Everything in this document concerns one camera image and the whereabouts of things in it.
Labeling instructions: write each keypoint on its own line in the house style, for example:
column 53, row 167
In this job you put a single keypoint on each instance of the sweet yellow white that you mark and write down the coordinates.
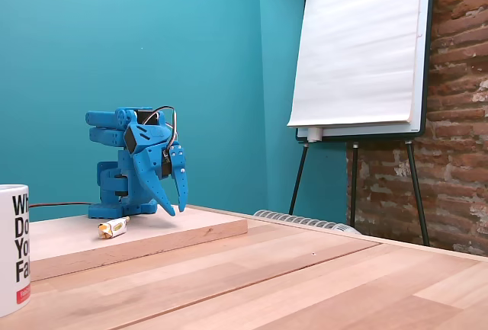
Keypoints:
column 112, row 228

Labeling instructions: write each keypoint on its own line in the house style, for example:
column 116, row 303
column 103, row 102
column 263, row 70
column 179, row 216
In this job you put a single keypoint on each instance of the white mug black lettering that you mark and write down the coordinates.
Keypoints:
column 11, row 254

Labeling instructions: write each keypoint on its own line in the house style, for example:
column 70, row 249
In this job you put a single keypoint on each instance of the pale wooden board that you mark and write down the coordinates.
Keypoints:
column 171, row 227

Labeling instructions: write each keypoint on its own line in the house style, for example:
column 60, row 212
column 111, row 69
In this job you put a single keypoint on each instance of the white radiator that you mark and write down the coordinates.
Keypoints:
column 305, row 220

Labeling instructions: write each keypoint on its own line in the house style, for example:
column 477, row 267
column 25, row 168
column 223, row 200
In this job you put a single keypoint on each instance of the white flipchart paper pad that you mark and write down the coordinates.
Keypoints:
column 354, row 40

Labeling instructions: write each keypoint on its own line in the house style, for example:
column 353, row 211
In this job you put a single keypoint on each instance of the flipchart easel dark frame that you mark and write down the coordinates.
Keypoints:
column 421, row 90

